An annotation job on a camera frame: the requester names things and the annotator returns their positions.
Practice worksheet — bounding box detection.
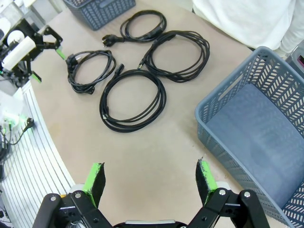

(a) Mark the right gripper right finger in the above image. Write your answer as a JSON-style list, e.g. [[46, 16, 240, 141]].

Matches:
[[189, 156, 270, 228]]

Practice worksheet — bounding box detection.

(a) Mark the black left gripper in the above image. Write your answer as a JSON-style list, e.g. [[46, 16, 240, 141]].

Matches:
[[0, 19, 67, 87]]

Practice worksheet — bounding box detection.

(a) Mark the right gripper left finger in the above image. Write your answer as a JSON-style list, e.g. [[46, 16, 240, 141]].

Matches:
[[32, 162, 113, 228]]

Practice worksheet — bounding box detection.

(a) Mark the black power cable angled plug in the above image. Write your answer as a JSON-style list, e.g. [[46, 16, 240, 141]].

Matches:
[[65, 49, 117, 95]]

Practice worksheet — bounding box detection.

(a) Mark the black cable with round plug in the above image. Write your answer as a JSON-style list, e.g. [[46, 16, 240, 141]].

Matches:
[[101, 9, 167, 48]]

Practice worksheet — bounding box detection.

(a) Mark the thin black large-coil cable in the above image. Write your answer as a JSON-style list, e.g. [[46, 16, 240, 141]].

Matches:
[[99, 63, 167, 133]]

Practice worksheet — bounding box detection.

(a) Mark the black cable with USB end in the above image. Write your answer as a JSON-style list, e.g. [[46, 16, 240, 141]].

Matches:
[[138, 30, 211, 84]]

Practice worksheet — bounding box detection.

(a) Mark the person's left forearm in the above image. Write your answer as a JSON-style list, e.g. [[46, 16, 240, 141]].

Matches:
[[279, 30, 304, 57]]

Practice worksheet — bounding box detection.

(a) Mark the grey-blue plastic lattice basket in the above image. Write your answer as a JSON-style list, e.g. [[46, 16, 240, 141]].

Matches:
[[63, 0, 136, 31], [194, 46, 304, 228]]

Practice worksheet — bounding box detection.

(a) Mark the grey device with pink panel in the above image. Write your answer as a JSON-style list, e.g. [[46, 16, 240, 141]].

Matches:
[[285, 45, 304, 72]]

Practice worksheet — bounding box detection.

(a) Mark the person in white sweatshirt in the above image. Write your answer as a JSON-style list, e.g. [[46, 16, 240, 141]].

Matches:
[[191, 0, 304, 57]]

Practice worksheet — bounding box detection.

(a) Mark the aluminium slotted table frame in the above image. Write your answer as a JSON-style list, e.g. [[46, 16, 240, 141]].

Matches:
[[0, 80, 76, 228]]

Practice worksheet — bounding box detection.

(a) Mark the black arm base cable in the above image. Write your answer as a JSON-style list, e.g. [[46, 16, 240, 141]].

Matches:
[[0, 117, 35, 167]]

